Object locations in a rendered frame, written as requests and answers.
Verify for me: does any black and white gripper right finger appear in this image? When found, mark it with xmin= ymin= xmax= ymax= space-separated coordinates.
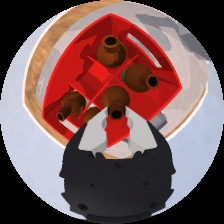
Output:
xmin=124 ymin=106 xmax=176 ymax=175

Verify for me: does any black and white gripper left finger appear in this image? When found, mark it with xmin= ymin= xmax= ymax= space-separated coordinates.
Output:
xmin=59 ymin=107 xmax=109 ymax=178

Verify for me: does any red crate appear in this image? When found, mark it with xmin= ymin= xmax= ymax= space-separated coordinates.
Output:
xmin=42 ymin=13 xmax=182 ymax=148

